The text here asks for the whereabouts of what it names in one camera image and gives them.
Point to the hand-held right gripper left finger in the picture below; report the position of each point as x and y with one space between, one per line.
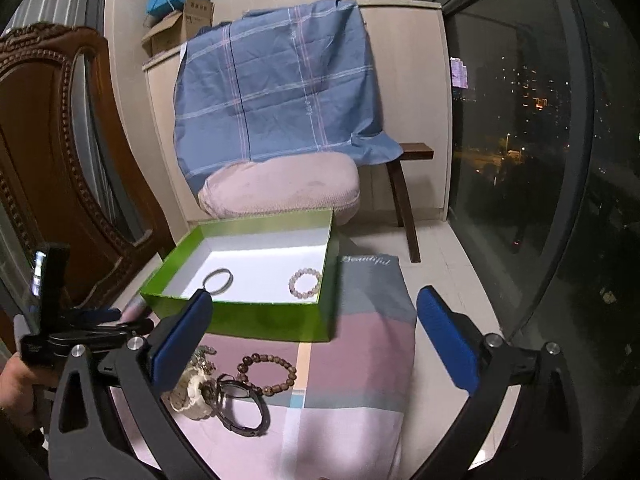
180 340

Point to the brown cardboard box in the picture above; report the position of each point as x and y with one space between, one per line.
165 35

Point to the black wristwatch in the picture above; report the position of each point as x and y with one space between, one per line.
240 427

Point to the green cardboard box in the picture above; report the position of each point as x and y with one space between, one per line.
270 320

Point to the dark wooden bench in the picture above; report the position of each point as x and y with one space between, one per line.
402 200

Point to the person's left hand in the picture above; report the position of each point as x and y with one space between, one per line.
12 390

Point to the pink cushion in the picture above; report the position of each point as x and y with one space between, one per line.
285 185

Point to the blue plaid cloth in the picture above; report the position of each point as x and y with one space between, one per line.
275 85

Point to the carved wooden chair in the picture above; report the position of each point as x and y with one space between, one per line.
50 160

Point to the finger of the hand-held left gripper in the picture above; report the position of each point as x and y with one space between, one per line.
95 316
115 331

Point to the pastel patchwork blanket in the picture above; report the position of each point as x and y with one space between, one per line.
350 360

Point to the silver bangle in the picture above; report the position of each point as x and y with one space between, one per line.
206 277

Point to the dark glass window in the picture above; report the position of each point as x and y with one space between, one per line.
525 160

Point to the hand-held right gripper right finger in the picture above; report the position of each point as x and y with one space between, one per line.
447 340

